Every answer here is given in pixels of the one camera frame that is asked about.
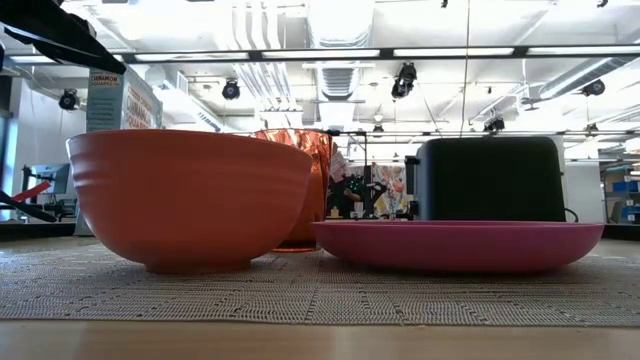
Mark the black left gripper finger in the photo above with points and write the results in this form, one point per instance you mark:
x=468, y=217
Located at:
x=30, y=42
x=65, y=35

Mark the cinnamon squares cereal box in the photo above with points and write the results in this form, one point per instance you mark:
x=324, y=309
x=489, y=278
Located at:
x=107, y=100

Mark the orange bowl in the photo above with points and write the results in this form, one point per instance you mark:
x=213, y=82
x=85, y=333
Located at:
x=190, y=200

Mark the orange patterned glass tumbler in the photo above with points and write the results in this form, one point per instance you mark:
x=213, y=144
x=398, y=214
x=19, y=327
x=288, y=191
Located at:
x=317, y=175

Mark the pink plate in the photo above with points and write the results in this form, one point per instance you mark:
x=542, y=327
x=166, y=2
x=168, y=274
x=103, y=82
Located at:
x=450, y=247

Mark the black ceiling spotlight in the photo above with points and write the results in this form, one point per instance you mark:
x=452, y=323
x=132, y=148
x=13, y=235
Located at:
x=495, y=124
x=593, y=88
x=68, y=99
x=231, y=90

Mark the grey background monitor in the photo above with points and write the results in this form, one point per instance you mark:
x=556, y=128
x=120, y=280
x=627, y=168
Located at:
x=55, y=175

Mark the red slanted bar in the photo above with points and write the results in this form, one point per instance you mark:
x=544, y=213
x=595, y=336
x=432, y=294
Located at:
x=32, y=191

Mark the black slanted bar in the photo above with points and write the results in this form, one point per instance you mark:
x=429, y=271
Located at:
x=30, y=210

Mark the black background robot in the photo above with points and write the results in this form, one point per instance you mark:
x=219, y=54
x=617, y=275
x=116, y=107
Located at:
x=350, y=195

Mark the grey woven placemat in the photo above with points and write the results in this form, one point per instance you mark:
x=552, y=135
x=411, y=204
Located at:
x=320, y=295

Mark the floral patterned banner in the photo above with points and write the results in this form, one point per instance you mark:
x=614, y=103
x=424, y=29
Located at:
x=395, y=190

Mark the black toaster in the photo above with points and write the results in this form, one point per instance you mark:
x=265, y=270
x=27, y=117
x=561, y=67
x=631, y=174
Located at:
x=490, y=180

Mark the black overhead beam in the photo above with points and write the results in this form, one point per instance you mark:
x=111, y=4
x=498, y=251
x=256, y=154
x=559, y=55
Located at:
x=520, y=51

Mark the background storage shelf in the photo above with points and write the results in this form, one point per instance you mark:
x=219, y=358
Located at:
x=625, y=200

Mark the black overhead camera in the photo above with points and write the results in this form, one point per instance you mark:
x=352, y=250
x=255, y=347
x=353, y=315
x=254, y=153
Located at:
x=404, y=82

